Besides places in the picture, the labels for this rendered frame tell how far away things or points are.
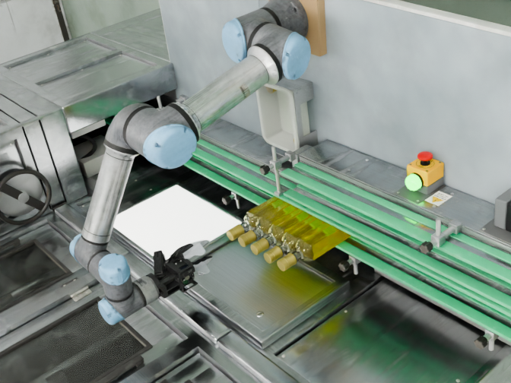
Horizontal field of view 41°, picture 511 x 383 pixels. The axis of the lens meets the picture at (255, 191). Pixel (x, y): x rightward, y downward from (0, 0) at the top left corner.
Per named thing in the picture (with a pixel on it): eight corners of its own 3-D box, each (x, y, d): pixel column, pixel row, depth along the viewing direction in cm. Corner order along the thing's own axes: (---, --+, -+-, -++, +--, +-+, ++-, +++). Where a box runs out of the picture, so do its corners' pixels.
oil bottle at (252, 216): (293, 200, 224) (242, 229, 214) (291, 185, 221) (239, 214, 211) (305, 206, 220) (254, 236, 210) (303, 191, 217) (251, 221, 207)
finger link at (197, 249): (218, 247, 198) (194, 267, 194) (206, 239, 202) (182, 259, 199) (214, 239, 196) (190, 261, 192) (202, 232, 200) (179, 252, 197)
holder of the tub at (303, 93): (285, 144, 238) (268, 153, 234) (275, 70, 223) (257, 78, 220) (319, 159, 226) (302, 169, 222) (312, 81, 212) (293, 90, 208)
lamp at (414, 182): (410, 185, 186) (402, 189, 185) (410, 170, 184) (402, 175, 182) (423, 190, 183) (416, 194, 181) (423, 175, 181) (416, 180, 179)
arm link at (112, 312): (108, 311, 178) (114, 333, 183) (144, 289, 184) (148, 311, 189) (93, 294, 183) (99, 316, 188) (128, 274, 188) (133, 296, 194)
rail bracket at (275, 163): (293, 182, 219) (263, 200, 213) (287, 136, 210) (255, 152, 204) (299, 186, 217) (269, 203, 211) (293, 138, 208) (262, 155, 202)
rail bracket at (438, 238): (451, 226, 173) (417, 251, 167) (452, 201, 169) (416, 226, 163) (464, 232, 170) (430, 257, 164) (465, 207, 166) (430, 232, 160)
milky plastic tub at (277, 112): (281, 131, 235) (262, 141, 231) (274, 70, 223) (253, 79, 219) (317, 146, 223) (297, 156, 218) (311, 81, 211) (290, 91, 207)
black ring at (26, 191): (53, 205, 261) (0, 230, 250) (36, 156, 250) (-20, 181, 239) (58, 210, 258) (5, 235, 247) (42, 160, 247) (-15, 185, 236)
